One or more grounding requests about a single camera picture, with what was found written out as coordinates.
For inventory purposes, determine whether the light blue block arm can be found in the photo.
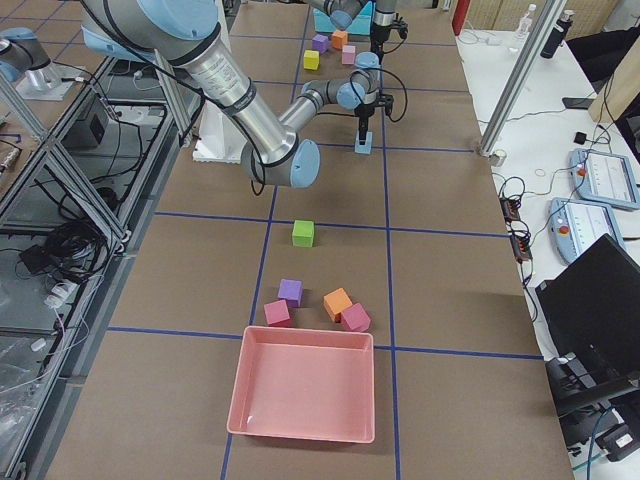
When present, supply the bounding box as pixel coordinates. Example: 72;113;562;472
354;131;373;155

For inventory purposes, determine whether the orange foam block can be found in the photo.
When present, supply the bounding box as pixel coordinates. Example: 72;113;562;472
323;288;353;323
331;30;348;50

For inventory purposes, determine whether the purple foam block right side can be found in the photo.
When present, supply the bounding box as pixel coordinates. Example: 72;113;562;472
278;278;304;308

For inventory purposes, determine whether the purple foam block left side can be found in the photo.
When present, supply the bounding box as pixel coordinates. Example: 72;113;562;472
312;34;330;54

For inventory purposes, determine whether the teach pendant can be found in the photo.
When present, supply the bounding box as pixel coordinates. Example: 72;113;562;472
549;197;625;264
569;148;639;211

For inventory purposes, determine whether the light blue plastic bin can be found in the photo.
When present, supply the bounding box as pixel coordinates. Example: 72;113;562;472
311;0;374;36

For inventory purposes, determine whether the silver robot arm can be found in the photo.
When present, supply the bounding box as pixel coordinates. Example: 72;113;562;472
306;0;409;59
82;1;393;188

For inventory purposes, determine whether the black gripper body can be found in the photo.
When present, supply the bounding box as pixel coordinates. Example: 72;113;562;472
355;91;394;122
370;12;408;50

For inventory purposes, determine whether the far teach pendant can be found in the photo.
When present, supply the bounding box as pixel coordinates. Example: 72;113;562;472
569;148;639;211

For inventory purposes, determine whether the yellow foam block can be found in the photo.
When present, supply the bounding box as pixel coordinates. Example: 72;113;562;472
303;49;320;71

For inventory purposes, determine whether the black laptop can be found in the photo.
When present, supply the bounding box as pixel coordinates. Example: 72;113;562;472
534;232;640;371

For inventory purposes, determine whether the orange foam block right side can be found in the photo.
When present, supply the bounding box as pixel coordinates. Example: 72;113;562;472
323;288;353;323

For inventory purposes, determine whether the purple foam block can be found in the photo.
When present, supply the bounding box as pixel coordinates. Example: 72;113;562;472
312;34;330;54
278;278;304;308

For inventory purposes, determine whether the pink plastic bin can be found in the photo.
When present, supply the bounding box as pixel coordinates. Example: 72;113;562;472
227;326;375;444

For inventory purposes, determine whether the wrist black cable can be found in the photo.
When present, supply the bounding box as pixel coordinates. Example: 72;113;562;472
349;67;409;124

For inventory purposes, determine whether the green foam block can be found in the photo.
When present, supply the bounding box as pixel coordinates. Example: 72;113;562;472
291;219;315;248

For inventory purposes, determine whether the aluminium frame post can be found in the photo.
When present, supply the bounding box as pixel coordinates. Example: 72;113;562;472
477;0;566;157

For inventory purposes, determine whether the magenta foam block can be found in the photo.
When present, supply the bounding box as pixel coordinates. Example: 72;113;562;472
340;303;371;332
263;300;292;327

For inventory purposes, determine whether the orange foam block left side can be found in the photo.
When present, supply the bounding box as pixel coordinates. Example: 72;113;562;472
331;30;348;50

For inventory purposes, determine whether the near teach pendant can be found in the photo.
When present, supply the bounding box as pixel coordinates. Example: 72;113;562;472
549;197;625;264

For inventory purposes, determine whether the light pink foam block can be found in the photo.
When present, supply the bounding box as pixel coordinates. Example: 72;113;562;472
341;44;357;65

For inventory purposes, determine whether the black water bottle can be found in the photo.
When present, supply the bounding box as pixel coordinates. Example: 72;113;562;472
540;9;575;59

